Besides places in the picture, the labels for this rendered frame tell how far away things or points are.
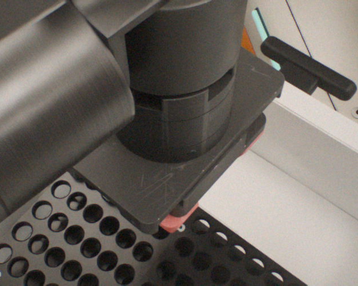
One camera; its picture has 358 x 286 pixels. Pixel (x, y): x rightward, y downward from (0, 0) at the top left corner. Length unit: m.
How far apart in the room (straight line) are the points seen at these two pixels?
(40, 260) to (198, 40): 0.24
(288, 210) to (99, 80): 0.32
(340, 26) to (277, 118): 0.84
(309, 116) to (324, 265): 0.12
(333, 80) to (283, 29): 0.81
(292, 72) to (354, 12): 0.85
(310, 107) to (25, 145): 0.26
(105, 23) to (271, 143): 0.30
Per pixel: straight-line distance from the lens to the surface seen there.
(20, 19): 0.19
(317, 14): 1.28
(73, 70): 0.19
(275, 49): 0.46
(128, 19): 0.19
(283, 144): 0.46
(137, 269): 0.41
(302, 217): 0.48
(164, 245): 0.41
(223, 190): 0.49
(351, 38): 1.25
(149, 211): 0.27
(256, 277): 0.40
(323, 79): 0.45
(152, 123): 0.25
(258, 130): 0.32
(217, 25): 0.21
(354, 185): 0.45
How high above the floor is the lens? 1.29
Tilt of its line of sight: 65 degrees down
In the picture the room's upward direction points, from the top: 6 degrees counter-clockwise
